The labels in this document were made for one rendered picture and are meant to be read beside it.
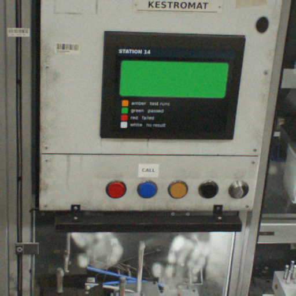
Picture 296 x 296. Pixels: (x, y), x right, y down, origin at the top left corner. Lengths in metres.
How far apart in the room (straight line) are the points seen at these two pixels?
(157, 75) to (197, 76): 0.07
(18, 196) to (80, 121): 0.20
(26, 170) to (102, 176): 0.14
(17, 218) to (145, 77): 0.39
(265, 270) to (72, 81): 1.01
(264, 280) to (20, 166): 0.94
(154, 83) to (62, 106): 0.17
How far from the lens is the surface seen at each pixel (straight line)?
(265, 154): 1.49
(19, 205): 1.48
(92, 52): 1.35
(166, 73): 1.35
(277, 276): 1.92
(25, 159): 1.43
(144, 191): 1.45
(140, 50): 1.33
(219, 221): 1.48
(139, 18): 1.33
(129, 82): 1.34
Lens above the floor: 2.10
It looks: 25 degrees down
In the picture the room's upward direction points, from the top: 4 degrees clockwise
